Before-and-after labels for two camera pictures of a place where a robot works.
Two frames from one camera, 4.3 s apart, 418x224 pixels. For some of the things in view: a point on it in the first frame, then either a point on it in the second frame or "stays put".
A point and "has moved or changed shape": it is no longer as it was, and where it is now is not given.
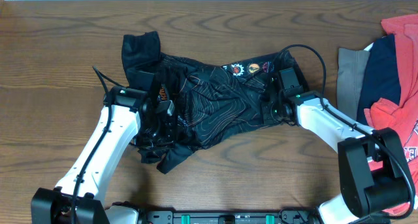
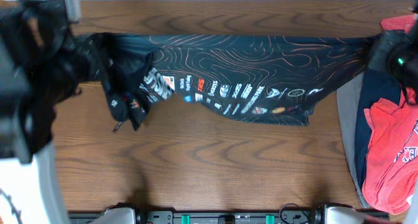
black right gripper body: [272, 113] -> [392, 56]
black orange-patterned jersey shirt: [212, 104] has moved or changed shape
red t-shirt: [401, 121] stays put
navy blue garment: [381, 78] stays put
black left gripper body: [157, 133] -> [54, 72]
